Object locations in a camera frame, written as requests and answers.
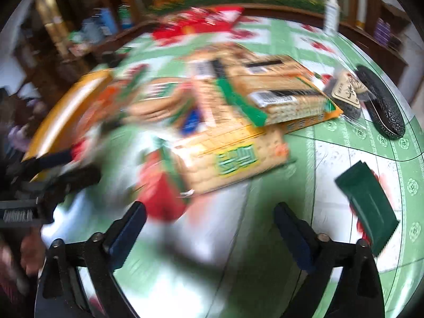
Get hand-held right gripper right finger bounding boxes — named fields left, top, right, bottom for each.
left=273, top=202, right=386, bottom=318

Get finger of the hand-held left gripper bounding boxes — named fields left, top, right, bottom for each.
left=36, top=166, right=101, bottom=206
left=20, top=149, right=73, bottom=183

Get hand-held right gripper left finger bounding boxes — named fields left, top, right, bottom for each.
left=35, top=201, right=147, bottom=318

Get large orange yellow packet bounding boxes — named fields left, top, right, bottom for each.
left=26, top=69, right=116, bottom=173

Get biscuit packet with black bar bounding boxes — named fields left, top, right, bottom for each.
left=180, top=43, right=269, bottom=136

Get red gift box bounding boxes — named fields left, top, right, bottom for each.
left=151, top=5, right=244, bottom=45

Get person's left hand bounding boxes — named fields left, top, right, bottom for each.
left=20, top=230, right=47, bottom=277

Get purple cloth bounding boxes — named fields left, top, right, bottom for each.
left=8, top=103, right=40, bottom=153

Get red snack packet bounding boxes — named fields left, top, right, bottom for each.
left=137, top=139, right=189, bottom=221

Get dark green sachet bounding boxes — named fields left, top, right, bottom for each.
left=334, top=160, right=400, bottom=256

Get green floral tablecloth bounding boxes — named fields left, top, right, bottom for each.
left=43, top=13, right=424, bottom=318

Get biscuit packet with green label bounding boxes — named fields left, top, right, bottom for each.
left=166, top=127, right=290, bottom=194

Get yellow orange biscuit packet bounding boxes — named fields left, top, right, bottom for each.
left=281, top=106, right=343, bottom=136

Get biscuit packet with blue patch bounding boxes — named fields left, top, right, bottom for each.
left=116, top=73, right=202, bottom=133

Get wooden shelf unit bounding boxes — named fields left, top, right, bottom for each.
left=348, top=0, right=409, bottom=70
left=13, top=0, right=146, bottom=83

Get blue box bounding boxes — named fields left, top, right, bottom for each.
left=99, top=8, right=116, bottom=35

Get dark seeds bag with label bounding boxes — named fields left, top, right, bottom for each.
left=323, top=69, right=370, bottom=121

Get black oval patterned case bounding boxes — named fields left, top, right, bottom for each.
left=356, top=65, right=406, bottom=140

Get green can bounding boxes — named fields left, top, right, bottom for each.
left=117, top=5, right=131, bottom=29

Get purple bottles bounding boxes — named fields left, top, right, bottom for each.
left=374, top=18, right=393, bottom=47

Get white plastic bottle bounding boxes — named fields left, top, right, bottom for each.
left=323, top=0, right=342, bottom=37

